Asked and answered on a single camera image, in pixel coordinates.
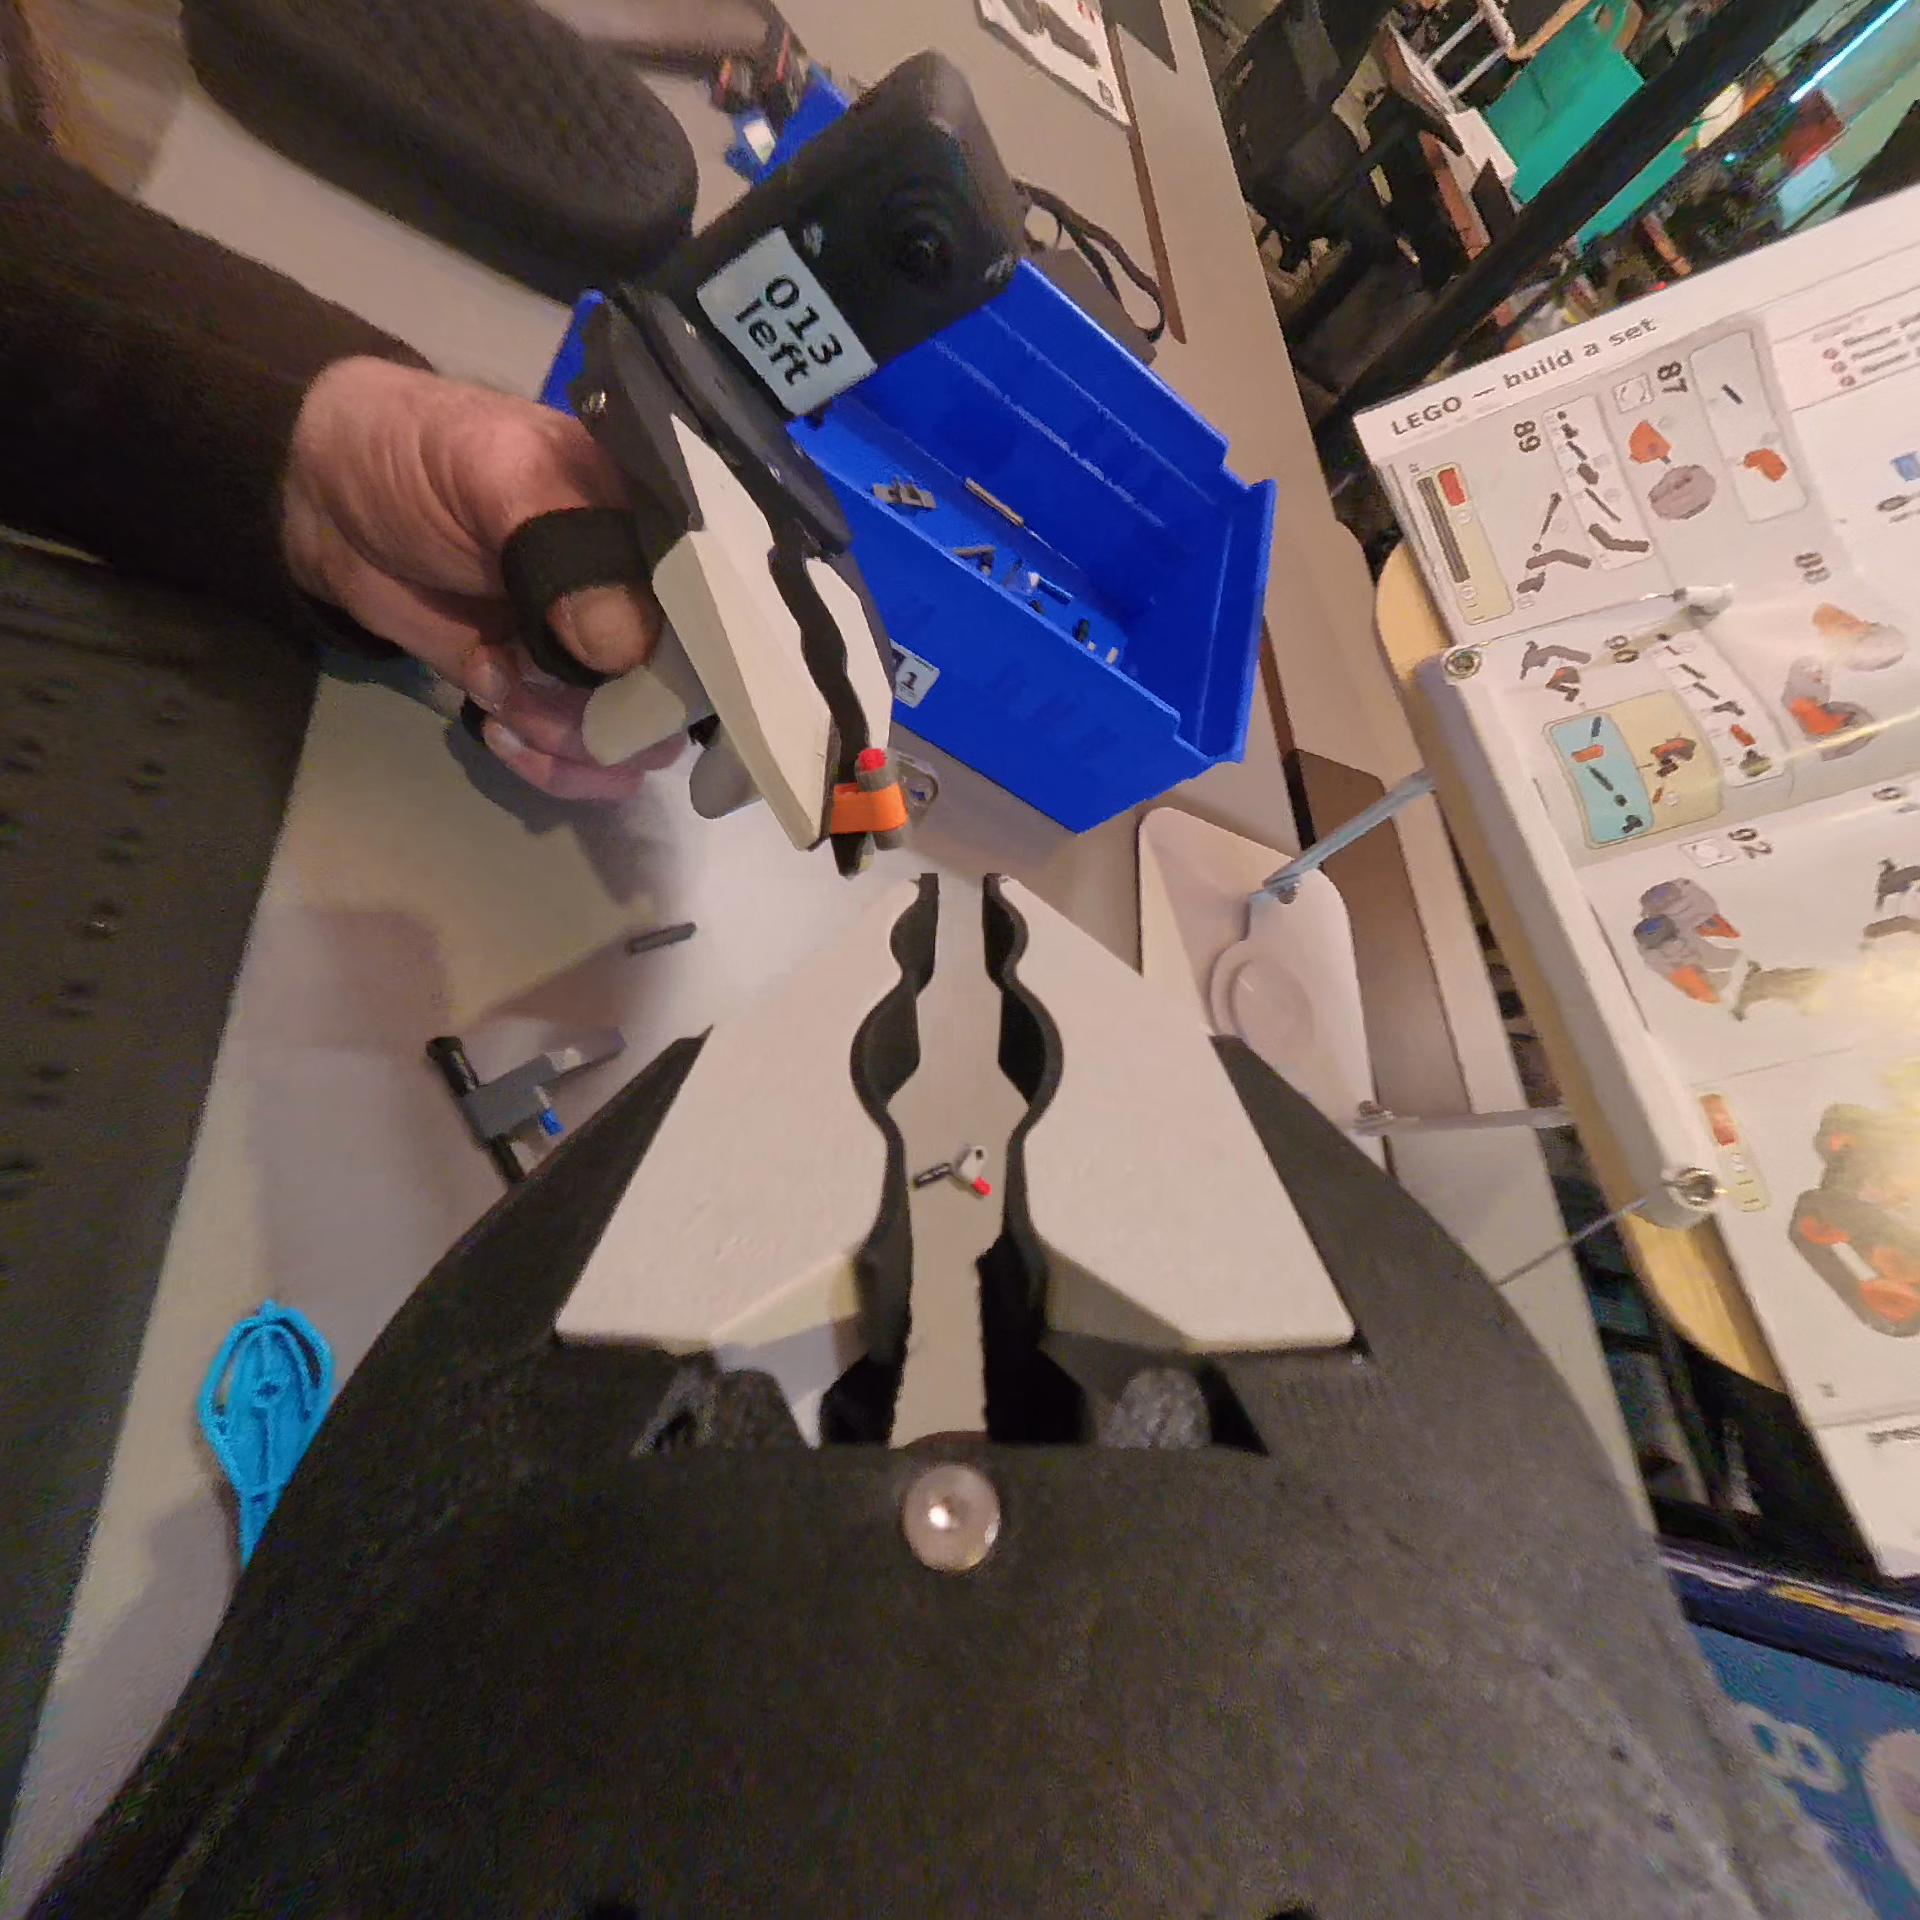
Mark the small printed booklet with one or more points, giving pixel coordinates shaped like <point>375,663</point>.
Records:
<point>1049,44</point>

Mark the orange connector piece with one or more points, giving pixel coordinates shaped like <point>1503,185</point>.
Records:
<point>866,809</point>

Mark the dark flat strip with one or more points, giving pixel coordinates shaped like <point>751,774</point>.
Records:
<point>1152,224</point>

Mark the person's left hand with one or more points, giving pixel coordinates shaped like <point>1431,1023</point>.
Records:
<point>405,494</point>

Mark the black metal post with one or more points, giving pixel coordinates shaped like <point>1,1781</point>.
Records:
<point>1576,212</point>

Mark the person's left forearm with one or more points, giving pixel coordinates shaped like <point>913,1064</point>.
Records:
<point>136,360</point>

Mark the small white connector assembly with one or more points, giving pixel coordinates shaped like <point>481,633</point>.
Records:
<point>967,1163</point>

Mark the scattered small grey parts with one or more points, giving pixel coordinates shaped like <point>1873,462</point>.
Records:
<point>1035,585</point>

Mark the white booklet holder board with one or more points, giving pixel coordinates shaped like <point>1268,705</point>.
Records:
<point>1545,931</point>

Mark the white instruction sheet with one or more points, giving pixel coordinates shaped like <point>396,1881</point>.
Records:
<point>1829,284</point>

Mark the grey axle pin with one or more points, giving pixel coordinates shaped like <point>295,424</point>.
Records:
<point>660,941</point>

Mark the black perforated board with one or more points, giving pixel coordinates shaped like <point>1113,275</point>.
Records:
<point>136,974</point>

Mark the blue printed cardboard box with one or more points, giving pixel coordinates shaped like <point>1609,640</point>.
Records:
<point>1800,1725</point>

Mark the blue plastic bin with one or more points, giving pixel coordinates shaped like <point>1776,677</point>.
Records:
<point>1049,705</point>

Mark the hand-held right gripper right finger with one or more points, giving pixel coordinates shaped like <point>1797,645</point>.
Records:
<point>1185,1201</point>

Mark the translucent blue plastic tool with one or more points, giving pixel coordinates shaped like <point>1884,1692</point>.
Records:
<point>271,1395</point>

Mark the dark grey connector piece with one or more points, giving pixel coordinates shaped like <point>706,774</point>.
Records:
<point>908,787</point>

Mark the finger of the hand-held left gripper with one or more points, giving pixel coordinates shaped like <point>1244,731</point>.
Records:
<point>751,662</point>
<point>863,662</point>

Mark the grey beam black axle assembly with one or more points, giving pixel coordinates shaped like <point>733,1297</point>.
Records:
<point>509,1108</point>

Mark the black office chair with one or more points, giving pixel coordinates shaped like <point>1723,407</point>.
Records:
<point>1319,135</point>

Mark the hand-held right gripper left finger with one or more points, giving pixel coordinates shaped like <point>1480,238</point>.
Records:
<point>721,1201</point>

